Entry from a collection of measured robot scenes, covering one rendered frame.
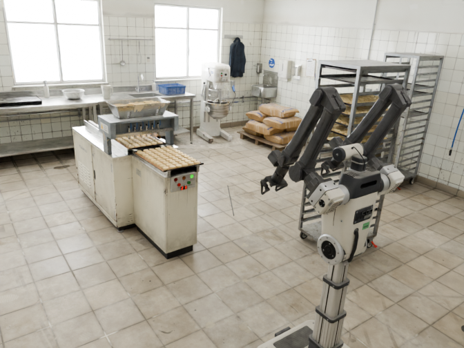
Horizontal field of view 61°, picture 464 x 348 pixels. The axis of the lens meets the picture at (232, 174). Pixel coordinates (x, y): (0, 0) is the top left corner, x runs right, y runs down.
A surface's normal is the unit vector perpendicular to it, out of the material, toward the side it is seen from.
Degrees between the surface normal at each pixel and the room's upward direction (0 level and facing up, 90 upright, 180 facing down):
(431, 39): 90
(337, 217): 90
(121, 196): 90
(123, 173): 90
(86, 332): 0
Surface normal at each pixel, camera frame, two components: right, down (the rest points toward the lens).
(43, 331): 0.05, -0.93
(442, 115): -0.82, 0.17
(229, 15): 0.57, 0.32
